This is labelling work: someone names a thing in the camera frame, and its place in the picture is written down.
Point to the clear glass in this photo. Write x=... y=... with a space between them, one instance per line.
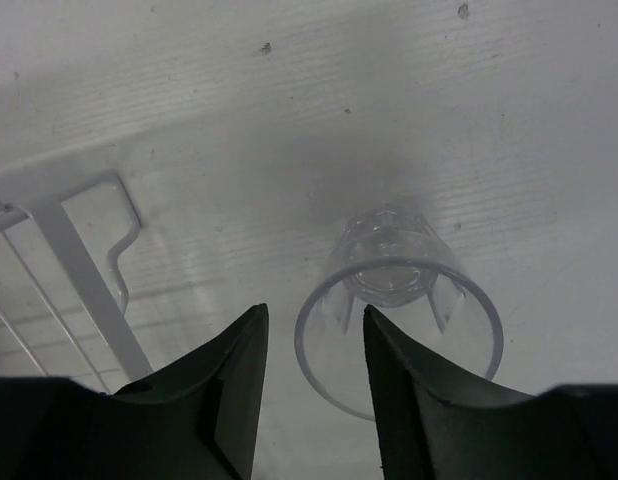
x=391 y=258

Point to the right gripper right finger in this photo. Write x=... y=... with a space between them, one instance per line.
x=435 y=420

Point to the tall white wire rack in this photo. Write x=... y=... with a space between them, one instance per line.
x=63 y=297

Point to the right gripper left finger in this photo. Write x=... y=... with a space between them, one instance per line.
x=196 y=418

